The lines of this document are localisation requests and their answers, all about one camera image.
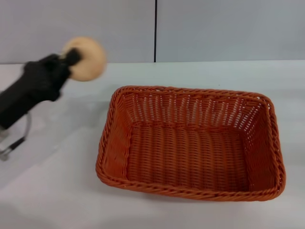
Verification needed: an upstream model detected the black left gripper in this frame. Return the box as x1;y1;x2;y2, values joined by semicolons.
0;47;83;131

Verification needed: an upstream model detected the round tan bread roll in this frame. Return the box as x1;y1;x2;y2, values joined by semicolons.
60;36;107;82

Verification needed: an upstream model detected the orange woven plastic basket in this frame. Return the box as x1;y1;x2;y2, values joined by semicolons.
95;85;286;202

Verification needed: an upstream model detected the gray cable with black plug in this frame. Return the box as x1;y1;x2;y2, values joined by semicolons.
0;113;32;162

